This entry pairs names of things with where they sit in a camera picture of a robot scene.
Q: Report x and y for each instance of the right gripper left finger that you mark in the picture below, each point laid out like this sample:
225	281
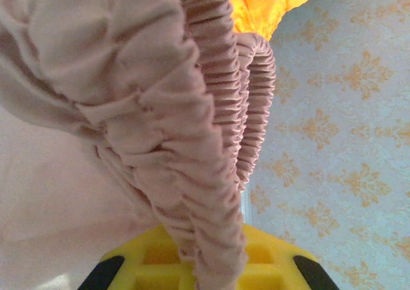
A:
144	264

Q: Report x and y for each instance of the pink shorts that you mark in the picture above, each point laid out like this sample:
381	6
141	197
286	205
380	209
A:
112	78

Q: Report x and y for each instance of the aluminium frame post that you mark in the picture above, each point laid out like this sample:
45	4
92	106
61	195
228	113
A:
247	206

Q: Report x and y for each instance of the bright orange smooth shorts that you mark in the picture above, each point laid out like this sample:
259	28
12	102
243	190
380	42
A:
266	5

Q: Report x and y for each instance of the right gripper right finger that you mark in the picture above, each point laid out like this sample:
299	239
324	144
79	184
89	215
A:
278	267

